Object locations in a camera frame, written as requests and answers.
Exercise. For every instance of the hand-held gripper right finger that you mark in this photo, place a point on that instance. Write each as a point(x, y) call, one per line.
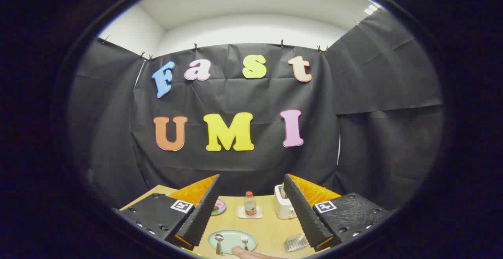
point(306, 215)

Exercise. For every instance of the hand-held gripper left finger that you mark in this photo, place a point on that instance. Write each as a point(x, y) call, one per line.
point(196, 219)

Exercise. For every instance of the white toaster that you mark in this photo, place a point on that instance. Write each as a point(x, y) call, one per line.
point(283, 208)

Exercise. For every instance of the blue oval food plate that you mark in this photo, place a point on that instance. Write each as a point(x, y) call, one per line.
point(221, 208)

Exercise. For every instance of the clear cutlery drainer basket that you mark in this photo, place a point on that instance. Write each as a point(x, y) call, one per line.
point(295, 243)

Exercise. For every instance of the mint green plate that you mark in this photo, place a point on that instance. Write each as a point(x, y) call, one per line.
point(232, 238)

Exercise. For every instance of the white square coaster tray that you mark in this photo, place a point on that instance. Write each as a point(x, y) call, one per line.
point(240, 213)

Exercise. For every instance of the red capped water bottle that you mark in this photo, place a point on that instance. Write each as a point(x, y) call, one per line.
point(250, 204)

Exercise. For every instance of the row of black clips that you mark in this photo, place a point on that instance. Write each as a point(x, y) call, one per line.
point(195, 47)

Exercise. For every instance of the ceiling light panel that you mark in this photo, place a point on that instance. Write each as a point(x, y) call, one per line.
point(370, 9)

